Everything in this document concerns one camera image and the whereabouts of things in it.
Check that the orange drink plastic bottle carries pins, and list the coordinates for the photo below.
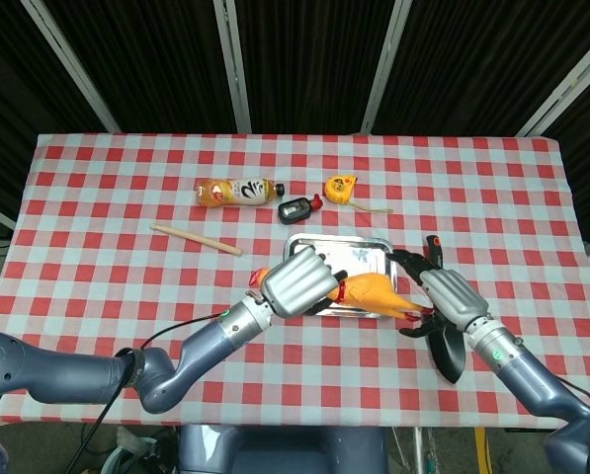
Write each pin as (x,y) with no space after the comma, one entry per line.
(235,192)

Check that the orange rubber toy chicken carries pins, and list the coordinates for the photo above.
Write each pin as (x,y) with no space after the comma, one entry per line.
(368,291)

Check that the black ink bottle red cap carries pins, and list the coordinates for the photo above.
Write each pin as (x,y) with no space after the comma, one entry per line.
(294,210)

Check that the black spatula red button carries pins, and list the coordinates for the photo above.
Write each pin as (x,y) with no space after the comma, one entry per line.
(450,358)

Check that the wooden stick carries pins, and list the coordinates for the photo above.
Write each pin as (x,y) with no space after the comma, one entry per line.
(195,239)

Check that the red white checkered tablecloth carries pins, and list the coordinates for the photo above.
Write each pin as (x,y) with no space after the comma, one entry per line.
(102,276)

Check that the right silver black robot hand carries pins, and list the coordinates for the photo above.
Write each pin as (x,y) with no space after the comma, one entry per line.
(455,296)

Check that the white metal frame post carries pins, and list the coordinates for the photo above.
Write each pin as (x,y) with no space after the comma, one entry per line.
(386,69)
(566,89)
(232,69)
(72,69)

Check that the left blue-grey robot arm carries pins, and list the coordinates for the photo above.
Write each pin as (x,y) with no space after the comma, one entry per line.
(67,375)

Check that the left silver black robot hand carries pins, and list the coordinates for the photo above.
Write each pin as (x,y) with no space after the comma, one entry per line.
(294,286)

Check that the blue-grey robot torso base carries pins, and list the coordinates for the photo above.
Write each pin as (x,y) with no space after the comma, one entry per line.
(279,449)

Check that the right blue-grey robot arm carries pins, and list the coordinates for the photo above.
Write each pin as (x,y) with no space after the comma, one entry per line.
(536,380)

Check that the yellow tape measure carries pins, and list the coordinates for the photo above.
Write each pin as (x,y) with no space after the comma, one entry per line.
(339,190)

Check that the rectangular metal tray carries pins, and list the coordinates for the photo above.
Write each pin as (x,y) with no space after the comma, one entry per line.
(344,249)

